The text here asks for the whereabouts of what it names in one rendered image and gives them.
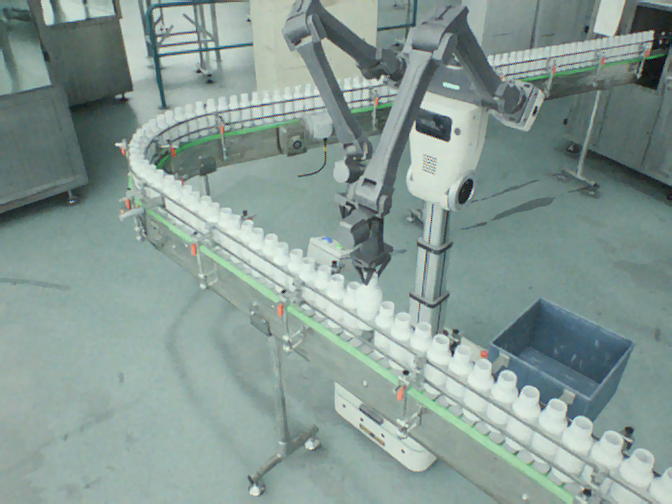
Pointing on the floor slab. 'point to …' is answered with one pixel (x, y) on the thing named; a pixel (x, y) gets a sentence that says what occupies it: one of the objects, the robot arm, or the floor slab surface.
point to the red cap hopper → (180, 31)
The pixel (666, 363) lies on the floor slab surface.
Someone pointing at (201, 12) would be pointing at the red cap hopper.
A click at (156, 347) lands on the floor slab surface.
